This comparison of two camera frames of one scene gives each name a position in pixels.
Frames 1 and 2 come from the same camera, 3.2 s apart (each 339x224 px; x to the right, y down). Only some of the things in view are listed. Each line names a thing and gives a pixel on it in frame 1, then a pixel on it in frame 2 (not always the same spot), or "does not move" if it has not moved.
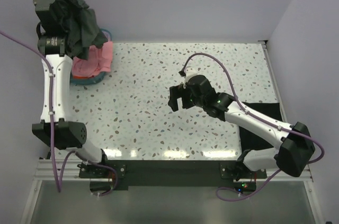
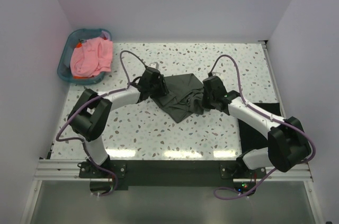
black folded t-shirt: (249, 140) does not move
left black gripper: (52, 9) to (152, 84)
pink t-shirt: (99, 61) does not move
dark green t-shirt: (69, 15) to (186, 97)
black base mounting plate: (106, 176) does not move
